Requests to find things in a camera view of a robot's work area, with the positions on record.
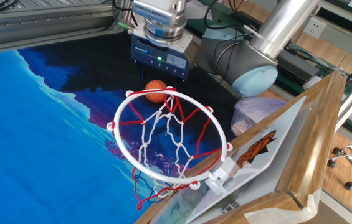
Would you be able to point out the grey Schunk gripper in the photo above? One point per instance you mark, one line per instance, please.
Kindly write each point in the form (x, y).
(160, 59)

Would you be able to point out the orange mini basketball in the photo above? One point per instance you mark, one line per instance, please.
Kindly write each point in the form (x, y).
(154, 84)

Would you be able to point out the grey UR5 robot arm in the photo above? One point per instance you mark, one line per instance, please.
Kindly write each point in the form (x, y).
(241, 59)

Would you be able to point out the silver wrist flange with plate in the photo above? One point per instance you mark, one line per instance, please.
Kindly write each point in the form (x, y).
(164, 31)

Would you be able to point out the black power strip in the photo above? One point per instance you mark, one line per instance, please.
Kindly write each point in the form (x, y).
(247, 20)

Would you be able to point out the purple plastic bag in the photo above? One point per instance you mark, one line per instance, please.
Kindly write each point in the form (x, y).
(256, 112)

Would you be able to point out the white hoop with net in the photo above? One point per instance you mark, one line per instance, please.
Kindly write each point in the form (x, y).
(220, 174)

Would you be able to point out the blue landscape printed cloth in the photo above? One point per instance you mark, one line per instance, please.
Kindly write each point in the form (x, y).
(23, 140)

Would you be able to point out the white backboard panel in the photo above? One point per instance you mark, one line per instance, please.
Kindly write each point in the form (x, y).
(272, 155)

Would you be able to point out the dark grey metal box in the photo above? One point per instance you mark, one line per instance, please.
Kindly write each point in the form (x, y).
(297, 65)

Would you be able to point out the wooden backboard stand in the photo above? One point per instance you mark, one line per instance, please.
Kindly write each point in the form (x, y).
(312, 140)

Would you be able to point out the white wall socket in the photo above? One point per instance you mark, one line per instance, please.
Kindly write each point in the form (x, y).
(315, 28)

